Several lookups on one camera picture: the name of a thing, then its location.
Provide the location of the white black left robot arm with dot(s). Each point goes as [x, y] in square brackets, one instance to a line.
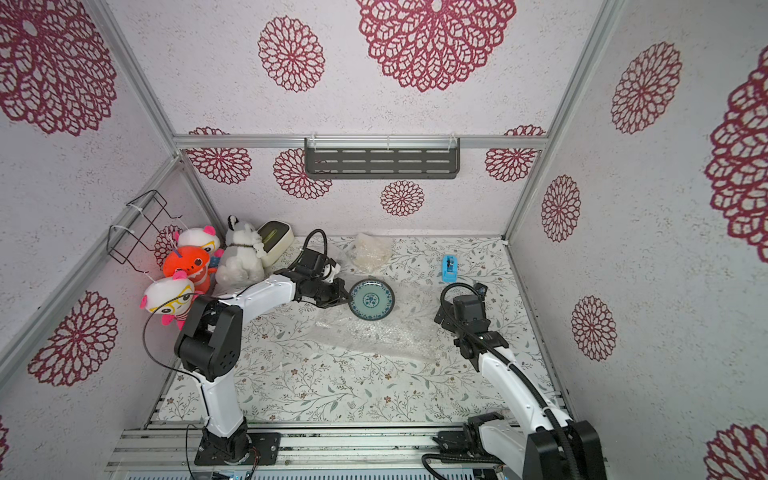
[209, 345]

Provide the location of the blue patterned green plate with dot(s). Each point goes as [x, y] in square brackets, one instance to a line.
[371, 300]

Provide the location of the orange red plush toy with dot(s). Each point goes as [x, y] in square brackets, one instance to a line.
[195, 263]

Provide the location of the black wire basket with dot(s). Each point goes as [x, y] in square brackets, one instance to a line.
[148, 229]

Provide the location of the white pink plush toy top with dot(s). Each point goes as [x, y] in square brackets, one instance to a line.
[205, 238]

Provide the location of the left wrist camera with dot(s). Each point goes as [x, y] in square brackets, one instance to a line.
[316, 264]

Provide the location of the blue tape dispenser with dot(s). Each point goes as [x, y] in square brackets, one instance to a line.
[449, 267]

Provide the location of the grey wall shelf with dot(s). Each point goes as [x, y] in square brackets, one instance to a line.
[383, 160]

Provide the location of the white plush with yellow glasses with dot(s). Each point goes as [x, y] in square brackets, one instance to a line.
[171, 298]

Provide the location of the grey white husky plush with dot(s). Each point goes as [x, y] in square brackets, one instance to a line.
[241, 263]

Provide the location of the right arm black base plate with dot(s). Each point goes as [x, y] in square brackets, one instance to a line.
[466, 443]

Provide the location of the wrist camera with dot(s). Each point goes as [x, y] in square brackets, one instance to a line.
[316, 264]
[470, 311]

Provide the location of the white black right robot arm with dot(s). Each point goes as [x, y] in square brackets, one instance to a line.
[541, 440]

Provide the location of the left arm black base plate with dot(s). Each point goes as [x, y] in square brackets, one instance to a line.
[240, 448]

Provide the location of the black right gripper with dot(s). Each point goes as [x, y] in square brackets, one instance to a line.
[459, 327]

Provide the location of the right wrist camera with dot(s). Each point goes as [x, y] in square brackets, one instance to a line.
[470, 311]

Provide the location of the floral table mat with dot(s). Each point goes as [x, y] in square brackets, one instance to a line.
[285, 374]

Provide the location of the clear bubble wrap sheet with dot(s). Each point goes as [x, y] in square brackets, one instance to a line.
[409, 331]
[372, 251]

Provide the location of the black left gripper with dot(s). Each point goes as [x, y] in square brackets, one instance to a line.
[341, 293]

